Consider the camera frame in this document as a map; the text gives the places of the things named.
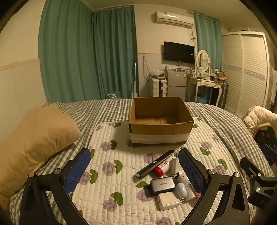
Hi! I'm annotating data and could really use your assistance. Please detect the red-capped white bottle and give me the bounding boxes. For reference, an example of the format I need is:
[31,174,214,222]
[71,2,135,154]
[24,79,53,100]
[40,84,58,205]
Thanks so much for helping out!
[154,157,173,176]

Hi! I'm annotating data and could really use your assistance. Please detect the white air conditioner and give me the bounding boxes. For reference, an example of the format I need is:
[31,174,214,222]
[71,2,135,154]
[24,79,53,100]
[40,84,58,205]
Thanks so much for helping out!
[154,11,194,28]

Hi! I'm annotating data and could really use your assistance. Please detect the hanging white towels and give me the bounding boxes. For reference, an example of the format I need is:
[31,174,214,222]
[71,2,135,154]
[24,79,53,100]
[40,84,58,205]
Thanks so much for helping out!
[268,65,277,104]

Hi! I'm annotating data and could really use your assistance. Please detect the wide green curtain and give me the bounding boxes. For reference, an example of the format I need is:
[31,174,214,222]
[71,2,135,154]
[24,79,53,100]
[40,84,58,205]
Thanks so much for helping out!
[38,0,102,103]

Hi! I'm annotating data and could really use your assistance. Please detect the dark printed cloth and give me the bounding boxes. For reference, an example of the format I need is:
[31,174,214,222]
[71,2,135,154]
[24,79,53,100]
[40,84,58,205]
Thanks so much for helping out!
[253,125,277,147]

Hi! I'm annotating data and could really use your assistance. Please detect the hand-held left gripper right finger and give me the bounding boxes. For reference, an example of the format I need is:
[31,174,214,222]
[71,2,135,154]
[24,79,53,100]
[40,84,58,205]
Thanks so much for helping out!
[178,148,257,225]

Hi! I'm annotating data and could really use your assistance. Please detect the light blue earbud case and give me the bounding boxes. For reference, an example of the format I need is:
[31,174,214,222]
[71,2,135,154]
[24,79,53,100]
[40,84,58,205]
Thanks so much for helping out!
[175,183,187,199]

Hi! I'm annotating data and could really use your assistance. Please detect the dark suitcase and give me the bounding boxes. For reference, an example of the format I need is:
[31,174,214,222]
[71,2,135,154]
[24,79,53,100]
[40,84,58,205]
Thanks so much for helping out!
[216,82,229,109]

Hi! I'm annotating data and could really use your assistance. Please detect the black stick device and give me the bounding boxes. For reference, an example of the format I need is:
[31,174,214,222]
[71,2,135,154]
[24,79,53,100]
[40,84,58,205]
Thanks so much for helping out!
[136,150,175,178]

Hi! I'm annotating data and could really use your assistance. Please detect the narrow green curtain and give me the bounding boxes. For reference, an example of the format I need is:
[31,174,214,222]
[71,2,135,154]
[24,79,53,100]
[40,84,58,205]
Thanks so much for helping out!
[194,12,223,73]

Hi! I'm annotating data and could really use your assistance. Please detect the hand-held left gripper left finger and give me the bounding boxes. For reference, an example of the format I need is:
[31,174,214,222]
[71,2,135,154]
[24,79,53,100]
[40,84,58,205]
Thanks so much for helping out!
[19,147,91,225]

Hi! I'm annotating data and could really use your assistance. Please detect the tan pillow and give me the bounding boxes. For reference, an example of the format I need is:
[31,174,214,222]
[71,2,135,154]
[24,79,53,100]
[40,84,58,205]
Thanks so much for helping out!
[0,105,82,211]

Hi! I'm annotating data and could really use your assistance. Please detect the white oval mirror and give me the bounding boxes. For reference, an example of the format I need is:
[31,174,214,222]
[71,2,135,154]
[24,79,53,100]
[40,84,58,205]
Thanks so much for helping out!
[196,50,211,73]

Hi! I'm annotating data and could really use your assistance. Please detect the cream puffer jacket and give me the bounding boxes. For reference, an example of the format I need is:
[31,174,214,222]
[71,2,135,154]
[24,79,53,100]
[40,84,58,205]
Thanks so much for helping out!
[242,106,277,134]

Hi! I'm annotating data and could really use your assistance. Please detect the white dressing table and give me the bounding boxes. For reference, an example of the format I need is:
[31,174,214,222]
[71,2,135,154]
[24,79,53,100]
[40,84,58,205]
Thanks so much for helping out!
[186,76,223,106]

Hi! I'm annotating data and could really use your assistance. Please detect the black wall television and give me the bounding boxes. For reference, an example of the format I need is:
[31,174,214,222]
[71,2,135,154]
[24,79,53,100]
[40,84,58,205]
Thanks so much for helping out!
[164,42,195,64]

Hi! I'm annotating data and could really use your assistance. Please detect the green corner curtain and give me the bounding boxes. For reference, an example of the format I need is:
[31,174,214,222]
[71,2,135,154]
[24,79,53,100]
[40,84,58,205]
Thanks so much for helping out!
[93,6,139,100]

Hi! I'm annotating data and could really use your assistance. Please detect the white pole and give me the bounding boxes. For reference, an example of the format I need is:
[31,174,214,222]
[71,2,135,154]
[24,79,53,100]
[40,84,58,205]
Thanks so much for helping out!
[132,62,138,100]

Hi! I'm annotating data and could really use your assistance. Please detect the white flat box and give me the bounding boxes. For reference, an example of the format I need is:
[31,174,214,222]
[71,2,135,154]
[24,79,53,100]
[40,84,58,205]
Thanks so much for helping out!
[185,183,197,200]

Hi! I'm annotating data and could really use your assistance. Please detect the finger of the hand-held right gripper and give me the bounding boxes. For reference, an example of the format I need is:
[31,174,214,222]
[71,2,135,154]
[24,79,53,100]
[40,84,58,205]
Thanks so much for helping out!
[261,143,277,165]
[240,156,277,209]

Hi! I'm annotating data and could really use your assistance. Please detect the white plug adapter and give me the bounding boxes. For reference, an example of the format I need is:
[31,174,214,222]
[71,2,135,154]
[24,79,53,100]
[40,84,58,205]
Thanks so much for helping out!
[157,192,184,211]

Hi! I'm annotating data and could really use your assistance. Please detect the clear plastic bag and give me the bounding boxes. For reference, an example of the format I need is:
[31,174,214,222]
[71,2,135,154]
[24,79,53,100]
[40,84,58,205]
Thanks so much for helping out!
[147,70,165,79]

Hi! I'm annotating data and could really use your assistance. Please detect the brown cardboard box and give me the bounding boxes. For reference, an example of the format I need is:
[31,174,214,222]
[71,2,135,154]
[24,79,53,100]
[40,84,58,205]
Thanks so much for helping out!
[129,97,194,148]

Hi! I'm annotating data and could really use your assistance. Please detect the white ribbed suitcase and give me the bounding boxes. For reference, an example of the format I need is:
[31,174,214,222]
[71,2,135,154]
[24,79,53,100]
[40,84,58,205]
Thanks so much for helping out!
[151,78,167,97]

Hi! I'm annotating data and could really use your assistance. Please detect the grey power charger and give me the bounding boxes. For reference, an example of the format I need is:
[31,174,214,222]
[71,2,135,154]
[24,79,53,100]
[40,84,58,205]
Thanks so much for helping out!
[150,176,176,196]

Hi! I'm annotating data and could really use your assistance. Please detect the white louvred wardrobe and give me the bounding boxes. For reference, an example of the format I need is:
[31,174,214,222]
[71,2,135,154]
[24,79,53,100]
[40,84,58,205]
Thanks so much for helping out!
[222,31,272,118]

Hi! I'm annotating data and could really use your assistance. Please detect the small white bottle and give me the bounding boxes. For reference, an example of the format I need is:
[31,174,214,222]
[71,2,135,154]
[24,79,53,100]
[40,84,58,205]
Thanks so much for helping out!
[171,157,180,174]

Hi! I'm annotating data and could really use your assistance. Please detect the grey small fridge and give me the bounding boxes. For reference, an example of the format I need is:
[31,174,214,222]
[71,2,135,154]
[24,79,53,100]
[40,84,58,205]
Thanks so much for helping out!
[164,70,187,101]

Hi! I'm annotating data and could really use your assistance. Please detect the floral quilted mat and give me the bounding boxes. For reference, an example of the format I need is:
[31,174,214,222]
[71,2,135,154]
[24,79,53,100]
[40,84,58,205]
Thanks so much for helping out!
[70,117,256,225]

